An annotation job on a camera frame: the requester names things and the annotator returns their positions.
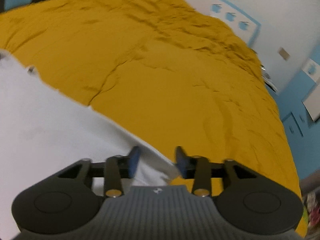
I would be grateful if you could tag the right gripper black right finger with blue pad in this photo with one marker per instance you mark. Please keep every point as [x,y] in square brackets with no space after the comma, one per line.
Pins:
[244,198]

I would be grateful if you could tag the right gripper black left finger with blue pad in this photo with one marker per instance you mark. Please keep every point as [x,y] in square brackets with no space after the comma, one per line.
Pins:
[73,196]

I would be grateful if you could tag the white Nevada sweatshirt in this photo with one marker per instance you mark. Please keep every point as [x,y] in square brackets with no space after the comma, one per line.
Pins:
[43,131]

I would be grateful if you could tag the blue bedside table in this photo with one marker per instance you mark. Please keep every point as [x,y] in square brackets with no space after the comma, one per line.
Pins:
[267,80]

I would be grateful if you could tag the wardrobe mirror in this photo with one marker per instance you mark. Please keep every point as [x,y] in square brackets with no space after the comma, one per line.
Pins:
[312,103]

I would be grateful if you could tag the blue white wardrobe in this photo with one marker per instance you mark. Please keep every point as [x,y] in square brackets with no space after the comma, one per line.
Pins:
[301,130]

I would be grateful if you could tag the mustard yellow bed cover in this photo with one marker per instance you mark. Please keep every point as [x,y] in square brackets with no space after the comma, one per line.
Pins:
[172,77]

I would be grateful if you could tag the white blue apple headboard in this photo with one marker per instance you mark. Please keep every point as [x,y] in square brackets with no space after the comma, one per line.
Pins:
[243,25]

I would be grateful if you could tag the beige wall switch plate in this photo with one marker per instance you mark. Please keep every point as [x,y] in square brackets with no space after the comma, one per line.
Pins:
[283,53]

